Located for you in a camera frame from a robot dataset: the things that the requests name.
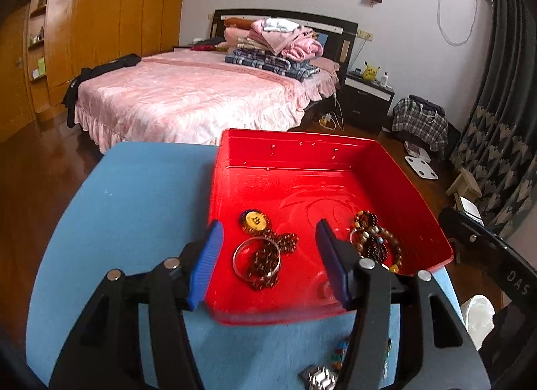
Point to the silver metal wristwatch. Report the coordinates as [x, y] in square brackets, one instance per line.
[321, 378]

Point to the yellow plush toy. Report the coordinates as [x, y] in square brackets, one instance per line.
[370, 72]

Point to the black clothing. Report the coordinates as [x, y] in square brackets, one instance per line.
[105, 69]

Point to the plaid folded blanket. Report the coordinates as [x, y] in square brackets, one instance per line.
[268, 63]

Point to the brown bolster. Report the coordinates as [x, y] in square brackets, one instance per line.
[237, 22]

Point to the pink folded blanket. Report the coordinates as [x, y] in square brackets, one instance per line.
[298, 44]

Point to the wall socket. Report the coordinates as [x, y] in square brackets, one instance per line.
[365, 34]

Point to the red tin box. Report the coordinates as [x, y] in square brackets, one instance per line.
[293, 188]

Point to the small wooden stool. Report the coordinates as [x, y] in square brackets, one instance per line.
[465, 182]

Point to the round gold pendant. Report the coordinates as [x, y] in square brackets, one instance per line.
[255, 221]

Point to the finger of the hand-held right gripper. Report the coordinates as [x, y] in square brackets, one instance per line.
[465, 233]

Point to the dark floral curtain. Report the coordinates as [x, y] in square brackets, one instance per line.
[503, 100]

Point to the white bathroom scale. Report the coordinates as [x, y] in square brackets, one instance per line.
[421, 167]

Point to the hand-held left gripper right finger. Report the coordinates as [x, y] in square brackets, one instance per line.
[333, 266]

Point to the black nightstand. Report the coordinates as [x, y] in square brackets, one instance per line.
[365, 103]

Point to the plaid cloth bag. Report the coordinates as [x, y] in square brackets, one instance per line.
[419, 124]

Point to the white lotion bottle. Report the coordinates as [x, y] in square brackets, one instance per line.
[384, 80]

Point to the silver bangle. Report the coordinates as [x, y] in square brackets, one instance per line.
[235, 260]

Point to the wooden door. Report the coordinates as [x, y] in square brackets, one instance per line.
[14, 92]

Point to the pink pillow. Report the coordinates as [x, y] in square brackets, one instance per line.
[235, 36]

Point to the white printed box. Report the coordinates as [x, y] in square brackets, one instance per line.
[469, 207]

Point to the bin with white bag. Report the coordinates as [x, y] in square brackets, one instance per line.
[478, 318]

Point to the small pink box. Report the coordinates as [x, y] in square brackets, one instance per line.
[416, 150]

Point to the bed with pink bedspread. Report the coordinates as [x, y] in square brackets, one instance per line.
[188, 96]

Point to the wooden wardrobe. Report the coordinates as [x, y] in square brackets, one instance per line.
[117, 8]

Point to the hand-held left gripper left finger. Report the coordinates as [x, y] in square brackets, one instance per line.
[205, 264]

